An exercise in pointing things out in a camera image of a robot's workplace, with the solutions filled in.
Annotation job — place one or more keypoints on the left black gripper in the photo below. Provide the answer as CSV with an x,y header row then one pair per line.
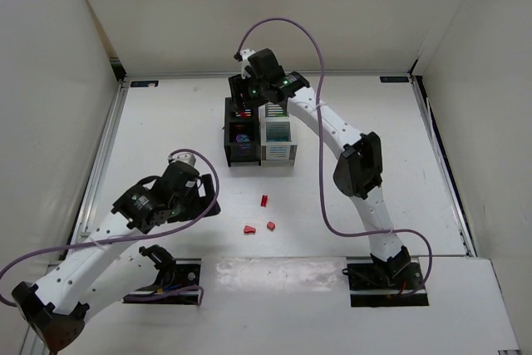
x,y
204,195

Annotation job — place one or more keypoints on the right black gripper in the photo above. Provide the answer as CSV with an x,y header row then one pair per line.
x,y
239,91

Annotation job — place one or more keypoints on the purple lotus flower lego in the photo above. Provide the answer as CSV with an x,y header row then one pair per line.
x,y
243,138

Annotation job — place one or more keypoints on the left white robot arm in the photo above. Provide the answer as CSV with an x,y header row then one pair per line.
x,y
115,260

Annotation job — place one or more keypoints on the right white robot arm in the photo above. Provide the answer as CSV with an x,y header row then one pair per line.
x,y
358,172

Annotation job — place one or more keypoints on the black slotted container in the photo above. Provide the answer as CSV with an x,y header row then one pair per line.
x,y
242,144

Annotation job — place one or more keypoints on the white slotted container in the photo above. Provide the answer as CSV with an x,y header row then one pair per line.
x,y
278,137

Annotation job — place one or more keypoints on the right blue label sticker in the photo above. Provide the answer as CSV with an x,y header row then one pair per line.
x,y
394,79

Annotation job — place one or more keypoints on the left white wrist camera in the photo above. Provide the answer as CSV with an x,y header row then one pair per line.
x,y
183,157

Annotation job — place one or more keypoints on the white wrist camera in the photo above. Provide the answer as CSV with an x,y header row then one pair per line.
x,y
242,56
183,157

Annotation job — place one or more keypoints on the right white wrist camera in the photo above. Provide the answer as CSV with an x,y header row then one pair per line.
x,y
242,56

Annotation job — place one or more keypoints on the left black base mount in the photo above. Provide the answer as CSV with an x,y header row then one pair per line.
x,y
185,273

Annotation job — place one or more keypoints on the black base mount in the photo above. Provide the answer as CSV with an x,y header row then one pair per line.
x,y
369,289
185,273

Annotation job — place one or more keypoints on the left aluminium frame rail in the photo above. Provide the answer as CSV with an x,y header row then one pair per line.
x,y
89,202

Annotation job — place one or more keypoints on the aluminium frame rail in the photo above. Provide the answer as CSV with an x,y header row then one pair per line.
x,y
89,202
442,160

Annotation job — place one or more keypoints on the right aluminium frame rail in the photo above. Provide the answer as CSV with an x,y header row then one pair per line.
x,y
442,160

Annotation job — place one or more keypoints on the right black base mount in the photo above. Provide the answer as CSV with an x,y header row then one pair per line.
x,y
369,289

